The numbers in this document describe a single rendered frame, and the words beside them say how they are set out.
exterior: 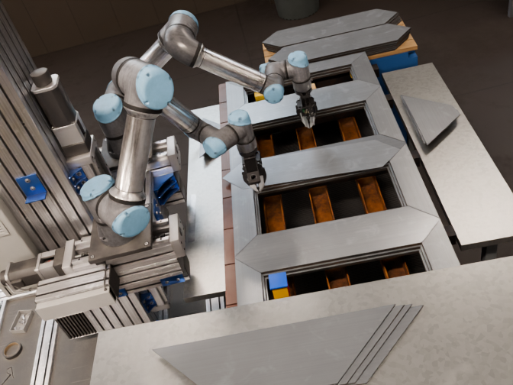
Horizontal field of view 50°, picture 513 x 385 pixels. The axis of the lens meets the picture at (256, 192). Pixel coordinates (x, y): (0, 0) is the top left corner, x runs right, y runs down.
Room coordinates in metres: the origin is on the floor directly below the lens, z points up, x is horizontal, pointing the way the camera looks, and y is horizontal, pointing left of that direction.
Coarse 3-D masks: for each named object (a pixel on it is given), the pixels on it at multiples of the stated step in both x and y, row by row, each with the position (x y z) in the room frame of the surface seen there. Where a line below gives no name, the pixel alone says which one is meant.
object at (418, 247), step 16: (288, 80) 2.44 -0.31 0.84; (320, 112) 2.09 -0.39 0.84; (336, 112) 2.08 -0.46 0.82; (368, 112) 1.99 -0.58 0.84; (256, 128) 2.13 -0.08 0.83; (336, 144) 1.82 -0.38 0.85; (400, 144) 1.71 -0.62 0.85; (336, 176) 1.65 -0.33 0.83; (256, 192) 1.69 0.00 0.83; (272, 192) 1.68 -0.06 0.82; (400, 192) 1.46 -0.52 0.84; (256, 208) 1.59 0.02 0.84; (256, 224) 1.50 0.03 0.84; (352, 256) 1.22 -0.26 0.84; (368, 256) 1.21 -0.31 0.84; (384, 256) 1.20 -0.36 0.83; (272, 272) 1.25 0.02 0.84; (288, 272) 1.24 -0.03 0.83; (304, 272) 1.23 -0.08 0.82
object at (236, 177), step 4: (240, 164) 1.87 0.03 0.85; (236, 168) 1.85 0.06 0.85; (240, 168) 1.84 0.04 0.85; (232, 172) 1.83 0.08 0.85; (236, 172) 1.83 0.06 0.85; (240, 172) 1.82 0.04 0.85; (232, 176) 1.80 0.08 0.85; (236, 176) 1.80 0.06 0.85; (240, 176) 1.79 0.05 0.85; (232, 180) 1.78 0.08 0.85; (236, 180) 1.77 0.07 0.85; (240, 180) 1.76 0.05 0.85; (236, 184) 1.75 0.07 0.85; (240, 184) 1.74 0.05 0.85; (240, 188) 1.72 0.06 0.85
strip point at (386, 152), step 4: (376, 140) 1.78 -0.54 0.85; (376, 144) 1.75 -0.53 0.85; (380, 144) 1.74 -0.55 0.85; (384, 144) 1.74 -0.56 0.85; (388, 144) 1.73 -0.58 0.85; (376, 148) 1.73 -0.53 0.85; (380, 148) 1.72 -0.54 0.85; (384, 148) 1.71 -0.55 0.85; (388, 148) 1.71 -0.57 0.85; (392, 148) 1.70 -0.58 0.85; (396, 148) 1.69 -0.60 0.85; (380, 152) 1.70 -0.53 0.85; (384, 152) 1.69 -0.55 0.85; (388, 152) 1.68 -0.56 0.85; (392, 152) 1.68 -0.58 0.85; (396, 152) 1.67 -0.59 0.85; (380, 156) 1.67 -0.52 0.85; (384, 156) 1.67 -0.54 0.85; (388, 156) 1.66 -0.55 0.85; (392, 156) 1.65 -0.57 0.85; (380, 160) 1.65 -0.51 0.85; (384, 160) 1.64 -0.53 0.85; (388, 160) 1.63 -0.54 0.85; (384, 164) 1.62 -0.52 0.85
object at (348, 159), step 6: (348, 144) 1.80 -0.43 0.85; (354, 144) 1.79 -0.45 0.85; (342, 150) 1.77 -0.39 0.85; (348, 150) 1.76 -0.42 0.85; (354, 150) 1.75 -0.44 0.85; (342, 156) 1.74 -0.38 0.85; (348, 156) 1.73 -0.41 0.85; (354, 156) 1.72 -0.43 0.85; (342, 162) 1.70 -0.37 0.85; (348, 162) 1.69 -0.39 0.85; (354, 162) 1.68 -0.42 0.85; (342, 168) 1.67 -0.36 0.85; (348, 168) 1.66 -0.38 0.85; (354, 168) 1.65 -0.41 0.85; (360, 168) 1.64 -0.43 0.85
